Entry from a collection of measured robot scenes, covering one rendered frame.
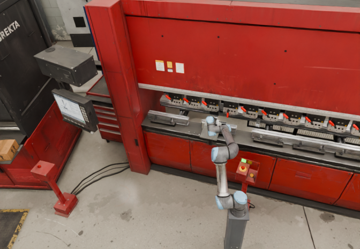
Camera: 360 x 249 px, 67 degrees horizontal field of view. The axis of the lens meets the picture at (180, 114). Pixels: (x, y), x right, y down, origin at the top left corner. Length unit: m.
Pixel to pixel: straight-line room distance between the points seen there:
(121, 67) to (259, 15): 1.32
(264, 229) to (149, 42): 2.41
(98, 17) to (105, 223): 2.33
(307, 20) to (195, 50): 0.93
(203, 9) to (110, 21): 0.80
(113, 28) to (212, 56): 0.91
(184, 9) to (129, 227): 2.48
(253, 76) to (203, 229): 1.84
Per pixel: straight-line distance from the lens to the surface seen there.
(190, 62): 2.64
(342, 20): 2.35
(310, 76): 2.57
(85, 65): 2.50
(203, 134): 2.91
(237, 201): 2.44
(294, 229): 3.58
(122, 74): 2.76
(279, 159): 3.12
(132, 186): 3.81
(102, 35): 2.64
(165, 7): 2.46
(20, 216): 4.10
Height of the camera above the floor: 3.07
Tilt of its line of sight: 41 degrees down
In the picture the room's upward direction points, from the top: 4 degrees counter-clockwise
